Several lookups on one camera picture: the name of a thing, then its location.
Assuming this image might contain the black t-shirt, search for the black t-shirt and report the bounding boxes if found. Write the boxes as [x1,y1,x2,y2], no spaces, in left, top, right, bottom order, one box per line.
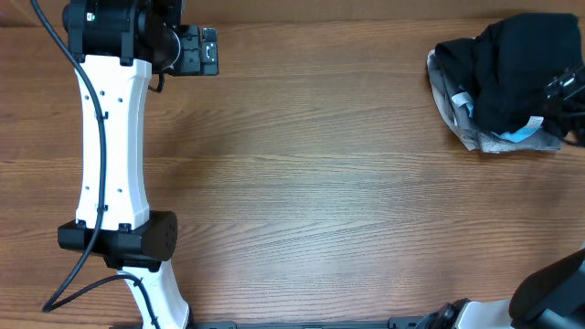
[472,13,583,134]

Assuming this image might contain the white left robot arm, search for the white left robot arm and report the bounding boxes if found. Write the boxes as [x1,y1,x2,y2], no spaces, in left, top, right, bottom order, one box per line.
[58,0,218,328]

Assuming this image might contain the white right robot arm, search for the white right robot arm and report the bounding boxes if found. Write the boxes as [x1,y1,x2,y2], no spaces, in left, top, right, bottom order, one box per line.
[414,67,584,329]

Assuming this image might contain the light blue folded garment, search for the light blue folded garment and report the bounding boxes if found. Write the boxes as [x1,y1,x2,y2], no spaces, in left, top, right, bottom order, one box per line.
[463,102,543,143]

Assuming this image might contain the grey folded garment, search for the grey folded garment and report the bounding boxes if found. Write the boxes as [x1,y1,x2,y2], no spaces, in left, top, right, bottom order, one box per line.
[427,50,563,154]

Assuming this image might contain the beige folded garment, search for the beige folded garment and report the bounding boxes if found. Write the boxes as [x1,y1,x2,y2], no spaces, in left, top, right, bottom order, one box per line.
[426,50,504,154]

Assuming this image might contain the black folded garment on pile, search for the black folded garment on pile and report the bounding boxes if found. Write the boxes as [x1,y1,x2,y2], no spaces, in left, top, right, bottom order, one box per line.
[435,38,480,100]

